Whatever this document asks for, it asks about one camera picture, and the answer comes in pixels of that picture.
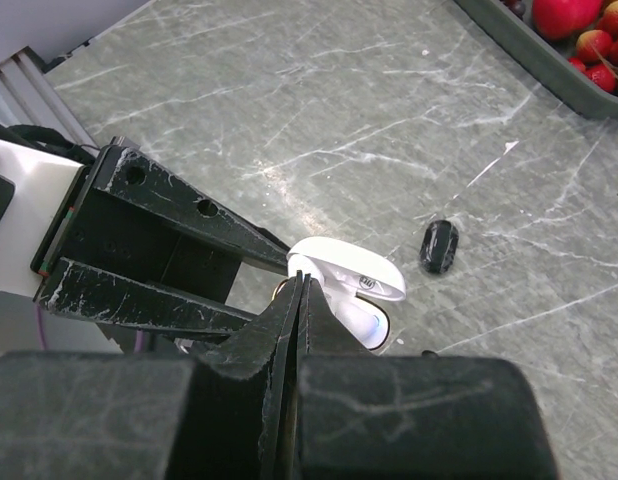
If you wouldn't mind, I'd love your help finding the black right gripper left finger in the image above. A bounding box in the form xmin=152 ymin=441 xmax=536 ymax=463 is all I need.
xmin=0 ymin=277 xmax=302 ymax=479

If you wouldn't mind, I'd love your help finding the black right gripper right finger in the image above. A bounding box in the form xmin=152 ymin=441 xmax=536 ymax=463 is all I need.
xmin=293 ymin=277 xmax=560 ymax=479

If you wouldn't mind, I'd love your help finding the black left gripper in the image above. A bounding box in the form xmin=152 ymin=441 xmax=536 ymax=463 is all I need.
xmin=32 ymin=147 xmax=289 ymax=340

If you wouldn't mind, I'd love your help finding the white earbud charging case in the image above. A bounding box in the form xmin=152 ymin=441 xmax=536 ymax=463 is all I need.
xmin=287 ymin=236 xmax=406 ymax=350

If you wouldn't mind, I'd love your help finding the black earbud charging case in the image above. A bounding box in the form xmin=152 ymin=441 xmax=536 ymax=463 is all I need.
xmin=419 ymin=219 xmax=459 ymax=275

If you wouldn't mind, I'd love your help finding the white earbud with blue light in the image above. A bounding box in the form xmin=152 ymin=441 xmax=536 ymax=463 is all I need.
xmin=366 ymin=313 xmax=390 ymax=350

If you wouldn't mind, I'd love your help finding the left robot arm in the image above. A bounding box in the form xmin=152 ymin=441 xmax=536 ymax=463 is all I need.
xmin=0 ymin=124 xmax=297 ymax=355

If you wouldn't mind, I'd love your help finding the grey-green fruit tray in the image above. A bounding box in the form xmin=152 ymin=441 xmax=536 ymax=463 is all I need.
xmin=456 ymin=0 xmax=618 ymax=120

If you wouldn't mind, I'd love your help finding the red lychee bunch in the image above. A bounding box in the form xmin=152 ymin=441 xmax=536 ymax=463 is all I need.
xmin=568 ymin=1 xmax=618 ymax=96

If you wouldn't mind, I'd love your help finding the dark grape bunch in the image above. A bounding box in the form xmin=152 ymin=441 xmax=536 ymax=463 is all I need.
xmin=500 ymin=0 xmax=526 ymax=18

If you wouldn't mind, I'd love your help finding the red apple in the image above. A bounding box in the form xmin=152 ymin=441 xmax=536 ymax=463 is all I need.
xmin=531 ymin=0 xmax=604 ymax=41

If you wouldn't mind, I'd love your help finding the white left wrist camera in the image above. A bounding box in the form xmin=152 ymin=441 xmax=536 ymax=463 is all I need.
xmin=0 ymin=140 xmax=83 ymax=298

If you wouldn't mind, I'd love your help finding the aluminium frame rail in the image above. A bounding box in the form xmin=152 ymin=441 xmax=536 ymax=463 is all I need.
xmin=0 ymin=47 xmax=96 ymax=146

